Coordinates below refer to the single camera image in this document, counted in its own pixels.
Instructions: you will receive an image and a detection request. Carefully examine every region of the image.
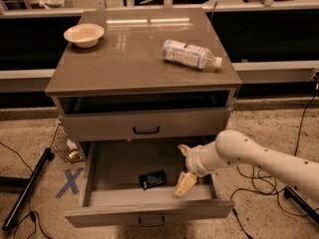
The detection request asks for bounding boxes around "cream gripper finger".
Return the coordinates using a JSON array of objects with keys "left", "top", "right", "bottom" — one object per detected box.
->
[
  {"left": 174, "top": 172, "right": 197, "bottom": 197},
  {"left": 177, "top": 144, "right": 190, "bottom": 156}
]

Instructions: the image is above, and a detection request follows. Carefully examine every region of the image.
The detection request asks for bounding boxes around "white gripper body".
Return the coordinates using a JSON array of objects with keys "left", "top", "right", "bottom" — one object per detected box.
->
[{"left": 184, "top": 145, "right": 211, "bottom": 177}]

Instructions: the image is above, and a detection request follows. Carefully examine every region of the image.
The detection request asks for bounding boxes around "dark blueberry rxbar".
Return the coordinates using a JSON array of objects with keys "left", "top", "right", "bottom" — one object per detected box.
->
[{"left": 139, "top": 170, "right": 166, "bottom": 190}]

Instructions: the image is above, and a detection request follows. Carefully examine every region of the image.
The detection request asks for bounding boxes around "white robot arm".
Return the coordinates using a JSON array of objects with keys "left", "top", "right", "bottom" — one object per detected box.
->
[{"left": 174, "top": 129, "right": 319, "bottom": 203}]

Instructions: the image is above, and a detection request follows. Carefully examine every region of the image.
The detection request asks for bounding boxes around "closed upper drawer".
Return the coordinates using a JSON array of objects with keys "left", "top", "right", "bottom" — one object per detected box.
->
[{"left": 60, "top": 109, "right": 230, "bottom": 141}]

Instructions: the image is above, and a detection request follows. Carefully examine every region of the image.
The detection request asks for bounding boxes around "open middle drawer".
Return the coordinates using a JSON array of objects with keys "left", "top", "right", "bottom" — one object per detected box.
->
[{"left": 65, "top": 137, "right": 233, "bottom": 227}]

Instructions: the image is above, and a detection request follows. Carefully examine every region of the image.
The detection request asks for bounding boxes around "grey drawer cabinet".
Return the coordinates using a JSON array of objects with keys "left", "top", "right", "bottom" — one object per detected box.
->
[{"left": 45, "top": 7, "right": 243, "bottom": 229}]

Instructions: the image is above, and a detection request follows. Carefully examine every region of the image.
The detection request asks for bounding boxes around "clear plastic water bottle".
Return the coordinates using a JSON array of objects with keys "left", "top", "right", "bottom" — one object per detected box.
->
[{"left": 162, "top": 40, "right": 223, "bottom": 70}]

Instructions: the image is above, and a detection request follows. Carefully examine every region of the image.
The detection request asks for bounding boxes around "black floor bar right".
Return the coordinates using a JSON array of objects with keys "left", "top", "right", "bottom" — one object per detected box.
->
[{"left": 284, "top": 187, "right": 319, "bottom": 225}]

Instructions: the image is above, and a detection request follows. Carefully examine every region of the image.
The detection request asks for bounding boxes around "black floor bar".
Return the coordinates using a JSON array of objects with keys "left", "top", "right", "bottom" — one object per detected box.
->
[
  {"left": 284, "top": 187, "right": 319, "bottom": 225},
  {"left": 1, "top": 147, "right": 55, "bottom": 231}
]

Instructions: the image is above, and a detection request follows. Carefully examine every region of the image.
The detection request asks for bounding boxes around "blue tape cross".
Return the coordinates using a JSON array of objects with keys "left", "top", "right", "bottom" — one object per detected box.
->
[{"left": 56, "top": 167, "right": 84, "bottom": 198}]

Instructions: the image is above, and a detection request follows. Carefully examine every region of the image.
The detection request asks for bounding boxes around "black floor bar left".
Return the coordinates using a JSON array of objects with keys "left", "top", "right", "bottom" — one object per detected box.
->
[{"left": 1, "top": 147, "right": 55, "bottom": 231}]

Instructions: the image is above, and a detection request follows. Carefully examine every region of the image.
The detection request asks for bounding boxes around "white paper bowl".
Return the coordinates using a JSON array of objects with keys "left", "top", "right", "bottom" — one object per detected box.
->
[{"left": 64, "top": 23, "right": 105, "bottom": 48}]

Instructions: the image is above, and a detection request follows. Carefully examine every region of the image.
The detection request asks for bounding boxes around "black drawer handle lower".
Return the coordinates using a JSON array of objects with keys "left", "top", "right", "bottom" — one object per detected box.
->
[{"left": 138, "top": 216, "right": 165, "bottom": 227}]

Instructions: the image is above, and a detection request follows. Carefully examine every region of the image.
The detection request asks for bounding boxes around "black drawer handle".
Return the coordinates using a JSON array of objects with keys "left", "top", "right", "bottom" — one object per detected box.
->
[
  {"left": 133, "top": 126, "right": 160, "bottom": 134},
  {"left": 138, "top": 216, "right": 165, "bottom": 227}
]

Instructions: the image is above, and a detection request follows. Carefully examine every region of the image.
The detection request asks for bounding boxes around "black drawer handle upper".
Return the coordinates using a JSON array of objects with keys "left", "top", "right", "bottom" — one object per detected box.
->
[{"left": 133, "top": 126, "right": 160, "bottom": 134}]

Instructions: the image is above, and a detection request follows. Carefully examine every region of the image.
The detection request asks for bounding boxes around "black floor cable right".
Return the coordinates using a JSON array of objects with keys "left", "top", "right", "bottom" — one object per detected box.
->
[{"left": 228, "top": 83, "right": 319, "bottom": 239}]

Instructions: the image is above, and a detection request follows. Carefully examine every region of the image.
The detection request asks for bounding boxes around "black floor cable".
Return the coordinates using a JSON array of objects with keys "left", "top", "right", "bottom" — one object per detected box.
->
[
  {"left": 0, "top": 140, "right": 54, "bottom": 239},
  {"left": 228, "top": 83, "right": 319, "bottom": 239}
]

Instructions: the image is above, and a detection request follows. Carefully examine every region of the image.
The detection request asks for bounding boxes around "wire mesh waste basket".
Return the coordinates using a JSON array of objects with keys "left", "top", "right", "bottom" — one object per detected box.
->
[{"left": 51, "top": 123, "right": 83, "bottom": 163}]

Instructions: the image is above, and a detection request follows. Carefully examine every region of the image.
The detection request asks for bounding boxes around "black floor cable left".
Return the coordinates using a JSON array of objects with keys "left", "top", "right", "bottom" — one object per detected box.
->
[{"left": 0, "top": 140, "right": 54, "bottom": 239}]

